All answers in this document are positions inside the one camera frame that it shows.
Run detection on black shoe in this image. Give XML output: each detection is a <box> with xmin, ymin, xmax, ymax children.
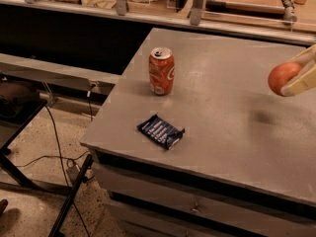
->
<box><xmin>0</xmin><ymin>199</ymin><xmax>8</xmax><ymax>215</ymax></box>

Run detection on orange soda can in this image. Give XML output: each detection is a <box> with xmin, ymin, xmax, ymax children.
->
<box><xmin>148</xmin><ymin>47</ymin><xmax>175</xmax><ymax>96</ymax></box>

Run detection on black floor cable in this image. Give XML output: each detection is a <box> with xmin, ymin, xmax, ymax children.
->
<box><xmin>15</xmin><ymin>106</ymin><xmax>92</xmax><ymax>237</ymax></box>

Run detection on dark blue snack wrapper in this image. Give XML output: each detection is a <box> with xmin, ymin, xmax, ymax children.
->
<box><xmin>137</xmin><ymin>115</ymin><xmax>186</xmax><ymax>150</ymax></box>

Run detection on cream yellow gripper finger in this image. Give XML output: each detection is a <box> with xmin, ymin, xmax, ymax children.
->
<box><xmin>285</xmin><ymin>45</ymin><xmax>316</xmax><ymax>71</ymax></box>
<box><xmin>280</xmin><ymin>65</ymin><xmax>316</xmax><ymax>97</ymax></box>

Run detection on red apple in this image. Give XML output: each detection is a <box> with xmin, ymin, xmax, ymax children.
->
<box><xmin>268</xmin><ymin>62</ymin><xmax>302</xmax><ymax>96</ymax></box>

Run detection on grey drawer cabinet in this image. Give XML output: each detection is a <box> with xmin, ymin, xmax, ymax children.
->
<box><xmin>81</xmin><ymin>29</ymin><xmax>316</xmax><ymax>237</ymax></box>

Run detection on grey metal rail shelf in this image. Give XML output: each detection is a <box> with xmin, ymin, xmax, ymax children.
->
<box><xmin>0</xmin><ymin>53</ymin><xmax>119</xmax><ymax>95</ymax></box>

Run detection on black metal table frame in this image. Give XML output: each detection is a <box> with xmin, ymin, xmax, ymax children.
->
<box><xmin>0</xmin><ymin>79</ymin><xmax>94</xmax><ymax>237</ymax></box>

